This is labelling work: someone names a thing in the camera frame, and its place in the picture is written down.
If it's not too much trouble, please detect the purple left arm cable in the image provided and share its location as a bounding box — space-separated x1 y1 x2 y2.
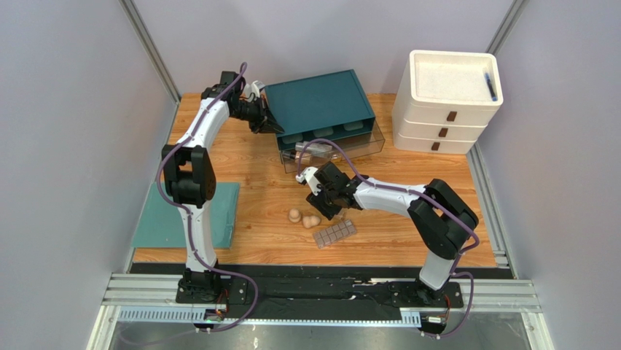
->
155 61 260 333

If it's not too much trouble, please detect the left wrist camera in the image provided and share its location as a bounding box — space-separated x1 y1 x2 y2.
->
243 80 265 102

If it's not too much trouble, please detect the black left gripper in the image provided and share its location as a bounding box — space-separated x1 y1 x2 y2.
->
232 96 285 136

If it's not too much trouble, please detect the eyeshadow palette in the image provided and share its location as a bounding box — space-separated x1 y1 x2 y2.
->
313 219 357 249

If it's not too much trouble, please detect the teal mat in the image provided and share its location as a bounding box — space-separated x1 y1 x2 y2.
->
130 182 241 250

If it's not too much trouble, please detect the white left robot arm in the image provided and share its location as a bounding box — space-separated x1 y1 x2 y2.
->
158 80 283 300

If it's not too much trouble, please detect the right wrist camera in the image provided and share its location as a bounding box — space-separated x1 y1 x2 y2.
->
295 166 321 196

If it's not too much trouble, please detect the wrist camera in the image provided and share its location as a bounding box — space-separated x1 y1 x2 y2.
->
295 166 321 196
243 80 265 102

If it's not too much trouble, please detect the clear plastic bottle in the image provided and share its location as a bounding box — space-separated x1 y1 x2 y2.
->
294 141 339 160

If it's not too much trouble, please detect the blue pen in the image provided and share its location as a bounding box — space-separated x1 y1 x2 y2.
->
483 71 499 102

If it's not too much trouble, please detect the teal drawer cabinet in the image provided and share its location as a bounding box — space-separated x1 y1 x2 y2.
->
265 69 376 151

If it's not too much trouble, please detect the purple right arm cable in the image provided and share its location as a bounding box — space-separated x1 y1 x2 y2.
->
297 139 481 338

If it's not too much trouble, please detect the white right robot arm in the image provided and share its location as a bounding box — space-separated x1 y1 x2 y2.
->
296 162 479 292

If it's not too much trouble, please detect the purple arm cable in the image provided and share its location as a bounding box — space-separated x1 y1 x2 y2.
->
297 139 481 338
155 61 260 333

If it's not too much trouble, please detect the gourd-shaped beige makeup sponge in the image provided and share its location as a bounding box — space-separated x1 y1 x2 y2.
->
302 215 321 229

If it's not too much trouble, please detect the white three-drawer organizer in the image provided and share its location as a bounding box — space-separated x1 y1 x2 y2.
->
391 50 504 155

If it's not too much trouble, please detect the round beige makeup sponge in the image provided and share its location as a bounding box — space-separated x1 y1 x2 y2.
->
288 208 302 223

